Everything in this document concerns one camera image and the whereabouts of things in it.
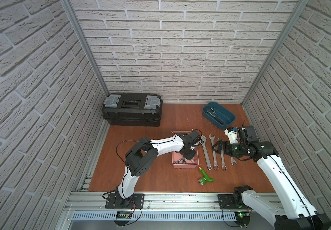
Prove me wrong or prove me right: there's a short open-end wrench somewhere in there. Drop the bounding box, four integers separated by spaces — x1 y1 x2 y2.
231 157 237 165

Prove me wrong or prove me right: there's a pink plastic storage box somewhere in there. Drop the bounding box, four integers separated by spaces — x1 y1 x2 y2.
172 131 201 169

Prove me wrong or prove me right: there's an adjustable steel wrench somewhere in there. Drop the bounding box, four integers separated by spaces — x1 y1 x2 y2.
201 135 212 171

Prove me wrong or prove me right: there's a medium combination wrench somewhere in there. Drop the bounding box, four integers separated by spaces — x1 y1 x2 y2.
218 139 227 171

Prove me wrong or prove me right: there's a long combination wrench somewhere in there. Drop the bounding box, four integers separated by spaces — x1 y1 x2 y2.
209 135 219 171

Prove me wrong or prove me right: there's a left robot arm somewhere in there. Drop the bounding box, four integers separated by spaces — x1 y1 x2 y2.
115 130 203 201

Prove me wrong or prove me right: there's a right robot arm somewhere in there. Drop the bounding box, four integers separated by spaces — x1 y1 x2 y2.
212 126 331 230

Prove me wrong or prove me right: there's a steel wrench in pink box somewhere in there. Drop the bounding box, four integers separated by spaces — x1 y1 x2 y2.
173 157 187 164

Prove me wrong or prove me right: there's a teal plastic storage box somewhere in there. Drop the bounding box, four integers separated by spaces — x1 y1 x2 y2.
202 102 236 130

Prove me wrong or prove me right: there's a black tool in teal box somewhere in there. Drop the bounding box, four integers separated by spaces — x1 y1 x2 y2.
207 107 224 125

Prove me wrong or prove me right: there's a green toy drill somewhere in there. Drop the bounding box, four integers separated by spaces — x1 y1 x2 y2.
198 167 214 186

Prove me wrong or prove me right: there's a black plastic toolbox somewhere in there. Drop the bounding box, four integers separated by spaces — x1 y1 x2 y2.
102 93 163 127

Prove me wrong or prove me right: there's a right controller board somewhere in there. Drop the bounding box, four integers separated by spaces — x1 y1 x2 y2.
234 212 250 228

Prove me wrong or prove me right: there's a controller board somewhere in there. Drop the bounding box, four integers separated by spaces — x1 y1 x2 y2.
234 212 250 228
114 211 134 227

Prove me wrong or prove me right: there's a left controller board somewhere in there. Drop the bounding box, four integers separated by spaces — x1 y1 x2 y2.
114 211 134 227

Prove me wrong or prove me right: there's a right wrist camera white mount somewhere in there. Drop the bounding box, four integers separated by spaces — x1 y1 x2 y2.
224 126 238 144

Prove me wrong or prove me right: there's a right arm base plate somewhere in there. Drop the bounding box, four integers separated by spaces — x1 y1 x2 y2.
217 194 251 209

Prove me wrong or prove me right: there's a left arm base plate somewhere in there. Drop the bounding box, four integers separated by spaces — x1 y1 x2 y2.
105 193 145 209

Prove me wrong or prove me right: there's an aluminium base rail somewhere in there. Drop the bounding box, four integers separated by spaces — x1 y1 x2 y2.
63 192 222 212

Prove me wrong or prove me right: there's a right aluminium corner post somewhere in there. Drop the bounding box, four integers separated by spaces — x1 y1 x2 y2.
241 0 309 106

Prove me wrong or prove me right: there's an aluminium corner post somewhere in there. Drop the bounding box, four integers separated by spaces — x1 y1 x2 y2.
61 0 110 96
241 0 309 106

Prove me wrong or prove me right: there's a left aluminium corner post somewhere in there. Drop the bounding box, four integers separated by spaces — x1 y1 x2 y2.
61 0 110 96

